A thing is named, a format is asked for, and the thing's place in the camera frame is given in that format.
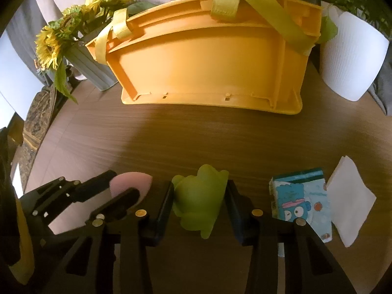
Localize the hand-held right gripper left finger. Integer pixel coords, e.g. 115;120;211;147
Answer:
46;181;175;294

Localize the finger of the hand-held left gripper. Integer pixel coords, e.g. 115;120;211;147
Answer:
90;188;140;221
23;170;117;214

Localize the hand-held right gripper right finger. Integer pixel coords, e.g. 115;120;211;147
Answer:
225;179;357;294

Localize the pink egg-shaped sponge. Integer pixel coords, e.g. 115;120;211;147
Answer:
110;173;153;204

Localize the green frog toy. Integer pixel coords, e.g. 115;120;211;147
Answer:
171;164;230;241

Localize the orange basket with yellow handles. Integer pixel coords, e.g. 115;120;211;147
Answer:
85;0;322;115

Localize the blue cartoon tissue pack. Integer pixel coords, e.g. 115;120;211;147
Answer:
269;168;333;258

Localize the white paper napkin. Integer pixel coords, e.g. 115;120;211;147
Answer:
325;156;377;248

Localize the grey ribbed vase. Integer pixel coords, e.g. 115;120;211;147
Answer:
63;41;120;92

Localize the sunflower bouquet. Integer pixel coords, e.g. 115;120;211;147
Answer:
34;0;157;105

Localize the white plant pot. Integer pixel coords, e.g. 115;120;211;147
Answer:
318;1;390;101

